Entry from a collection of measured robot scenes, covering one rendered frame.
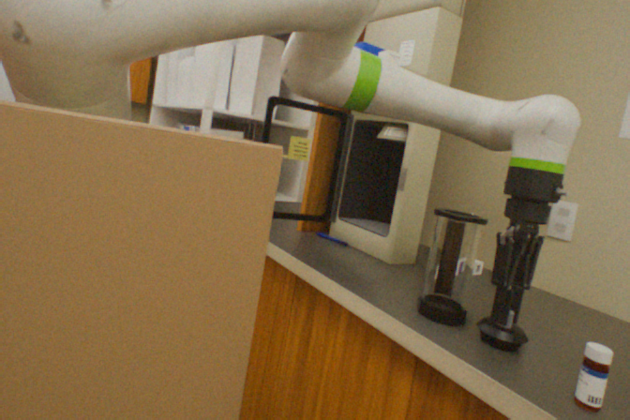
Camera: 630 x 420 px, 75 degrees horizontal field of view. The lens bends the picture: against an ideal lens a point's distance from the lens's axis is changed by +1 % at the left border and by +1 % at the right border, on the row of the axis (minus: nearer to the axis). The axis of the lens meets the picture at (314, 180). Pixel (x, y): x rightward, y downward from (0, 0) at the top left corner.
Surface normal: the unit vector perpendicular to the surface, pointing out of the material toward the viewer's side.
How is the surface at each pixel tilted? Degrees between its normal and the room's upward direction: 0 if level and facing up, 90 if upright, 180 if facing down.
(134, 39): 121
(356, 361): 90
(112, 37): 114
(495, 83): 90
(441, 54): 90
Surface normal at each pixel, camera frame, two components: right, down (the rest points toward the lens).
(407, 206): 0.56, 0.16
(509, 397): -0.81, -0.10
